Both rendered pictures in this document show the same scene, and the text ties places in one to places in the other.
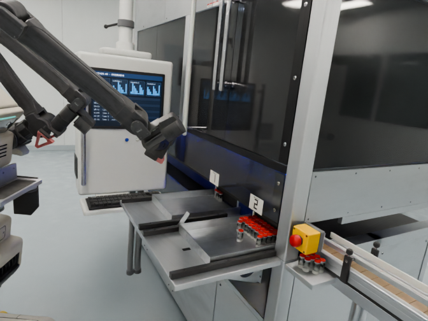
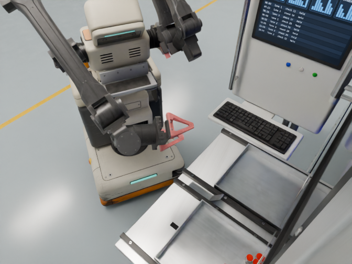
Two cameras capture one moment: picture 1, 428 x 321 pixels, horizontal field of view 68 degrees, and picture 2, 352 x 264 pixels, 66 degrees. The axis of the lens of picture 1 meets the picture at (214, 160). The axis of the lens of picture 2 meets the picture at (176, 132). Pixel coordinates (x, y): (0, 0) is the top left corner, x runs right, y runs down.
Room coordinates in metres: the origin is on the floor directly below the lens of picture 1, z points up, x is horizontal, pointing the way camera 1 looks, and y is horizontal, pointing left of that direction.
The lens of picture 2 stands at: (0.89, -0.30, 1.82)
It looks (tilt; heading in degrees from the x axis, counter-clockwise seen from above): 48 degrees down; 69
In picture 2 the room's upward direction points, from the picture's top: straight up
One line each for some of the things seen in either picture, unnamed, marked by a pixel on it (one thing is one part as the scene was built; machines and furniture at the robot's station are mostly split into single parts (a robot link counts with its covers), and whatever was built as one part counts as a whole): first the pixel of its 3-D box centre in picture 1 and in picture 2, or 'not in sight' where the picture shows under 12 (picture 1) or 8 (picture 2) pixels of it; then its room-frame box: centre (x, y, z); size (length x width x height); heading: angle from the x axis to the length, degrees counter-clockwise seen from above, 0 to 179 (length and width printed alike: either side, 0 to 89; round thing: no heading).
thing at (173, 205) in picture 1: (195, 204); (270, 188); (1.42, 0.07, 0.90); 0.34 x 0.26 x 0.04; 120
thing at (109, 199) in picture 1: (127, 199); (253, 124); (1.59, 0.44, 0.82); 0.40 x 0.14 x 0.02; 120
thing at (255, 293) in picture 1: (171, 197); (325, 145); (1.91, 0.25, 0.73); 1.98 x 0.01 x 0.25; 30
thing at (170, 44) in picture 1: (168, 71); not in sight; (2.10, 0.34, 1.51); 0.49 x 0.01 x 0.59; 30
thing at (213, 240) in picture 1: (232, 236); (221, 261); (1.12, -0.10, 0.90); 0.34 x 0.26 x 0.04; 120
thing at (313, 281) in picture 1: (313, 272); not in sight; (0.97, -0.37, 0.87); 0.14 x 0.13 x 0.02; 120
